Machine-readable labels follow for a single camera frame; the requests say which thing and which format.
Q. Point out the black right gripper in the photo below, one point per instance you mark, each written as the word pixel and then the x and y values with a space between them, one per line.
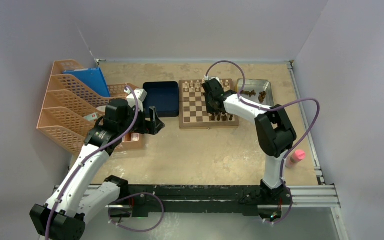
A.
pixel 210 110

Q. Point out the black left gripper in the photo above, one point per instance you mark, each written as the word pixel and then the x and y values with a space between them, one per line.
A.
pixel 150 127

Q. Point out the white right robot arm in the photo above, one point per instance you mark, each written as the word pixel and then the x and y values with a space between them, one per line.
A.
pixel 275 132

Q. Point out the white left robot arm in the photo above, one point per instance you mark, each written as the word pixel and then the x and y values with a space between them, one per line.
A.
pixel 65 215

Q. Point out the row of light chess pieces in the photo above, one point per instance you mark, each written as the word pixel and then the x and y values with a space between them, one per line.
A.
pixel 195 86

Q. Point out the wooden chess board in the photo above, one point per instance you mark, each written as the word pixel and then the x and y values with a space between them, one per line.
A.
pixel 193 113

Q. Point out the pile of dark chess pieces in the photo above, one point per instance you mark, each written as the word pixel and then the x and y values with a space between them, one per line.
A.
pixel 261 95

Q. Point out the orange plastic basket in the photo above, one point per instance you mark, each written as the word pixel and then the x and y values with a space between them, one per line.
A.
pixel 131 141

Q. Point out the dark blue tin box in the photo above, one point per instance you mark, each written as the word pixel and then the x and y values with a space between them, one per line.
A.
pixel 164 96

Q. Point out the gold metal tin tray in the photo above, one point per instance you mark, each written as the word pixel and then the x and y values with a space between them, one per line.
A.
pixel 259 85

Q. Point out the blue folder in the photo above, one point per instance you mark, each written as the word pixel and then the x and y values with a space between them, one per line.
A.
pixel 93 78

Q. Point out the orange plastic file rack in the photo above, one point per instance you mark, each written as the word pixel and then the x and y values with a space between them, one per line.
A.
pixel 66 103

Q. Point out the pink capped bottle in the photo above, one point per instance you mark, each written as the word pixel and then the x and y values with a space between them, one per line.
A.
pixel 296 157

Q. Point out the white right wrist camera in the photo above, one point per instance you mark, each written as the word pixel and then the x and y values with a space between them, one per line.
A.
pixel 209 78

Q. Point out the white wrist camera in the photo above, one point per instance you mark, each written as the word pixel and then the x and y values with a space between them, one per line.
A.
pixel 140 94
pixel 209 78

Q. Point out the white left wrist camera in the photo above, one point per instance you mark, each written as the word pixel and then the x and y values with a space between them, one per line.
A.
pixel 140 94

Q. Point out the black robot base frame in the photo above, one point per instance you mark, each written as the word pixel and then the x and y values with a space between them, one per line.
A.
pixel 247 200

